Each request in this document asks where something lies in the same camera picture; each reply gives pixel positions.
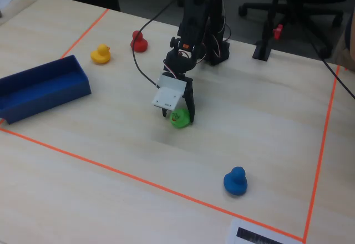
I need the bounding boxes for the red rubber duck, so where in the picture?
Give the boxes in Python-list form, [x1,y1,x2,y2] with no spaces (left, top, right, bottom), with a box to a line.
[130,30,149,53]

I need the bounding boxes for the long orange tape line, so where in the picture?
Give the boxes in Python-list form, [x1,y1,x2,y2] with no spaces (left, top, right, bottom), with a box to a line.
[0,127,305,242]

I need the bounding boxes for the white paper black print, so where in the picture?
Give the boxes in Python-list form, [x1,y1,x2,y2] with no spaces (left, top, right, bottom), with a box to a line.
[226,217,305,244]

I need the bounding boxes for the blue rubber duck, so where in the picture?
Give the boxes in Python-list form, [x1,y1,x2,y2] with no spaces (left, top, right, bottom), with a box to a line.
[223,166,249,196]

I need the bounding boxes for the green rubber duck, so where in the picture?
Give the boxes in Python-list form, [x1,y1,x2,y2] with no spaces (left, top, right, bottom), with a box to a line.
[169,108,192,129]

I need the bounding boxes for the yellow rubber duck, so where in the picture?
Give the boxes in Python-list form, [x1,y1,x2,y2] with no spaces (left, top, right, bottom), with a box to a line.
[90,44,111,65]

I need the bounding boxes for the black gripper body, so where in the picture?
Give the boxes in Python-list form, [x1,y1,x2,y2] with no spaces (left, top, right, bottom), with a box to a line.
[163,47,207,80]

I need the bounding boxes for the blue rectangular open box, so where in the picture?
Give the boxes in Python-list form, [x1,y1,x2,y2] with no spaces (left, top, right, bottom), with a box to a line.
[0,54,92,125]

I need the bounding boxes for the black office chair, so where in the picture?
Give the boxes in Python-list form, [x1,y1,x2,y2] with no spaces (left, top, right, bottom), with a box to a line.
[238,0,355,59]

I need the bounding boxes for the white gripper camera box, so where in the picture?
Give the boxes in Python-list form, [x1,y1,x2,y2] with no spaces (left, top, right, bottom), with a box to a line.
[151,72,187,110]

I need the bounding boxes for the black clamp stand red knob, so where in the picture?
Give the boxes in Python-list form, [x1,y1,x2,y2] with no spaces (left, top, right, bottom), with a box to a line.
[252,13,284,62]

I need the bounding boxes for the black camera cable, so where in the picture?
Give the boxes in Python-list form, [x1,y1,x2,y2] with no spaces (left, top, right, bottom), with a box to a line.
[131,0,179,87]

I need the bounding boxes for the thick black cable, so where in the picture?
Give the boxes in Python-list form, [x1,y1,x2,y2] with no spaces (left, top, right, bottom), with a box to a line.
[305,30,355,100]

